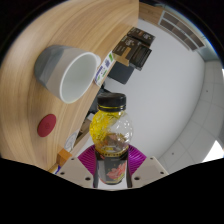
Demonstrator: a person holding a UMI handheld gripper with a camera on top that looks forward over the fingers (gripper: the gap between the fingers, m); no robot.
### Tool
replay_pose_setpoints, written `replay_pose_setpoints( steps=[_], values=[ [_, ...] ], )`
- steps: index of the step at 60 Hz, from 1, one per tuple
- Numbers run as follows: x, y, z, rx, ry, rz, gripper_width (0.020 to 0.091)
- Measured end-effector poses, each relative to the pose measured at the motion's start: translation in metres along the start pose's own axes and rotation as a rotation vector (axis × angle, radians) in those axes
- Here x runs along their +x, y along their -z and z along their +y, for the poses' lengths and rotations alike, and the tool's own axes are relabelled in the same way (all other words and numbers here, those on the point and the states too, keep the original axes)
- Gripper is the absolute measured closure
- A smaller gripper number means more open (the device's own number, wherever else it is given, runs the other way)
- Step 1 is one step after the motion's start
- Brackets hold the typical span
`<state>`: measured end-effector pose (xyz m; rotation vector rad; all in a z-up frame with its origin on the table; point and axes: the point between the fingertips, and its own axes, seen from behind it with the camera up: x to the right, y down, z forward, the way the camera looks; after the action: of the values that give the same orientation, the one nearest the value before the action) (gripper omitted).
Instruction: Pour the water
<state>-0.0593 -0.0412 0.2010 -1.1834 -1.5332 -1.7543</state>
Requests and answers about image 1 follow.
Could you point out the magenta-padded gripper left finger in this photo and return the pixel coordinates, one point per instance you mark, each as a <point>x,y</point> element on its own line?
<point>75,170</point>

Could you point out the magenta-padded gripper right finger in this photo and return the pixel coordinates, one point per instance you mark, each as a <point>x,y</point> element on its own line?
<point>150,170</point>

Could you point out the clear drink bottle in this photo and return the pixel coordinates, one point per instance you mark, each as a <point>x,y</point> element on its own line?
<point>111,133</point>

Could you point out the clear sheet with round print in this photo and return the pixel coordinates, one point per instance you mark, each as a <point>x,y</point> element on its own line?
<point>71,141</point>

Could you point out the wooden side desk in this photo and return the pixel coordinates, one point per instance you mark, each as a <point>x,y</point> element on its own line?
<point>85,131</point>

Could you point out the flat round red coaster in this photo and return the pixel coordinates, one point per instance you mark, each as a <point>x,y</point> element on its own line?
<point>46,125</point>

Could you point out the ceiling light panel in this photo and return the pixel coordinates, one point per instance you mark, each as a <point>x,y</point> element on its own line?
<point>215,151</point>

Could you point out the grey and white mug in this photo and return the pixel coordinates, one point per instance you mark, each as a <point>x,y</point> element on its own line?
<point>53,68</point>

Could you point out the white printed leaflet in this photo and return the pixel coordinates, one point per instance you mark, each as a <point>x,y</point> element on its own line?
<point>104,68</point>

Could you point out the kraft cardboard box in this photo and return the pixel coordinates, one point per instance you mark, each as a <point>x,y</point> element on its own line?
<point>122,51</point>

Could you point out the small dark brown box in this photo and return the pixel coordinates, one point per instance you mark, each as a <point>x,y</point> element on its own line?
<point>141,36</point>

